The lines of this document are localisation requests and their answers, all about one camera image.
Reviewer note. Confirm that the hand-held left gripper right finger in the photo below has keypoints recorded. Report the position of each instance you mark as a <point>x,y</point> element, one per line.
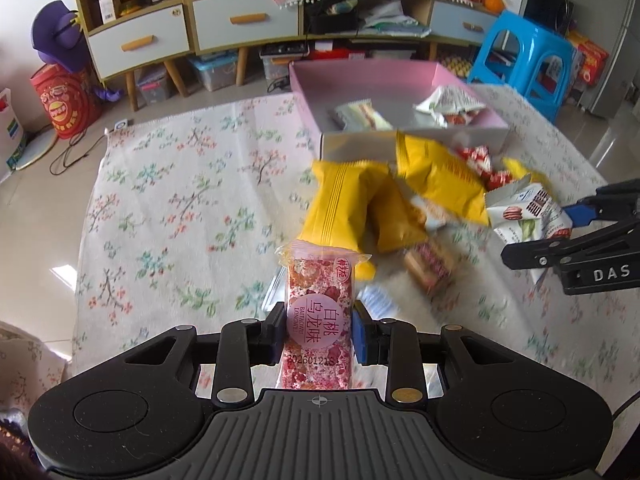
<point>359,337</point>

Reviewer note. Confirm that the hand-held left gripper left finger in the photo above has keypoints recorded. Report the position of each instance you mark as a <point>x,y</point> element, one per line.
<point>278,332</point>

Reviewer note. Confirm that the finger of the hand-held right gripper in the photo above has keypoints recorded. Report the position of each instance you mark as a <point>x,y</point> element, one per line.
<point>582,212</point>
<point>530,255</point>

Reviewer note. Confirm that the white snack packet red print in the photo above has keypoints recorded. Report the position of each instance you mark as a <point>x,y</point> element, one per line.
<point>525,220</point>

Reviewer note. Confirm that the pink floral snack bar packet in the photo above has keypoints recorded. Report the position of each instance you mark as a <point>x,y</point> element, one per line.
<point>320,285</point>

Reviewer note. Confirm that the pink cardboard box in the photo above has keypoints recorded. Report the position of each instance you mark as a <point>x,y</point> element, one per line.
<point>360,85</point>

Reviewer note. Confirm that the white blue snack packet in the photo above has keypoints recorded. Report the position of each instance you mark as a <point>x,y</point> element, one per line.
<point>377,301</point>

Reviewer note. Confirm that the small yellow snack packet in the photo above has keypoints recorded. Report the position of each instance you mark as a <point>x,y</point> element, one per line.
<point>520,170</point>

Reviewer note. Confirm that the red white candy wrapper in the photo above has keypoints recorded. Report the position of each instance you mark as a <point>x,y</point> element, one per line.
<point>500,179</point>
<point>472,157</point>

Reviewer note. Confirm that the clear brown biscuit packet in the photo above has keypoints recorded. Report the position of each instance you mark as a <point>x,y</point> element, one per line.
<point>430,265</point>

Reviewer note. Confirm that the silver refrigerator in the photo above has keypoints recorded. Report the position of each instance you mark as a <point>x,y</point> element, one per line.
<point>617,75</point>

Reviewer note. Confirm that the red yellow carton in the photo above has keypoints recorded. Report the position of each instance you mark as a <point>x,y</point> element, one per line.
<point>590,57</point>

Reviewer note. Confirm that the white crinkled snack packet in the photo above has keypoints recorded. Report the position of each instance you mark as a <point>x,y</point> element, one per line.
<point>450,100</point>

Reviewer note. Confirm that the blue plastic stool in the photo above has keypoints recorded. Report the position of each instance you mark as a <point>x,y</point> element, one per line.
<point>525,35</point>

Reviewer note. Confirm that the black microwave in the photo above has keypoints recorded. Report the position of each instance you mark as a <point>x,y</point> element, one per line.
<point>547,7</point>

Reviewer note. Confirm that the orange fruit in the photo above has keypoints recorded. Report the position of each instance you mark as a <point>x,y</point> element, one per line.
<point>494,4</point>

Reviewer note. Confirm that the low wooden cabinet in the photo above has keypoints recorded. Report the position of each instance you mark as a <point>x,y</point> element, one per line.
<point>455,22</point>

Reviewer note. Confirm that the clear storage box white lid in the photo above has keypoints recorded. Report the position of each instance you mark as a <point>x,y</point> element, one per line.
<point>280,67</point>

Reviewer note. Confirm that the clear storage box blue lid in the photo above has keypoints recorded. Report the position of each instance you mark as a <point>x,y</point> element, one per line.
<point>215,72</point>

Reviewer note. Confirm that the stack of white papers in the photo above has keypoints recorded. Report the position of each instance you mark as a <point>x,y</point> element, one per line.
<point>395,17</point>

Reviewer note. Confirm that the clear storage box grey lid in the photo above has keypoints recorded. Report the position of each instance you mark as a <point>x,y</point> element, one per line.
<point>155,87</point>

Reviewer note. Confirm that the round white floor disc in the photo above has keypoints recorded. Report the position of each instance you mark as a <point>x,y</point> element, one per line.
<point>37,150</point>

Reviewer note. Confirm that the black basket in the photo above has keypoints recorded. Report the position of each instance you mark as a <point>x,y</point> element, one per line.
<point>332,17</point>

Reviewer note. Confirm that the red round gift box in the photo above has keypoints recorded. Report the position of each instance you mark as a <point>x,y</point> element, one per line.
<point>65,102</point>

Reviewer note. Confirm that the tall wooden drawer cabinet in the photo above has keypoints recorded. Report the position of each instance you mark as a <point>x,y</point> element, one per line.
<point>150,35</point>

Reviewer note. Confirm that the white shopping bag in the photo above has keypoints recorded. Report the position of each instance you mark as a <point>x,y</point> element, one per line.
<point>10,130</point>

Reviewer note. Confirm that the white cardboard box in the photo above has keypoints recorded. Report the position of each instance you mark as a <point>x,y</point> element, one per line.
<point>109,5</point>

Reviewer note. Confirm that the purple plush toy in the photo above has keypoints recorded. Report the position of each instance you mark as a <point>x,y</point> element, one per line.
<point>57,35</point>

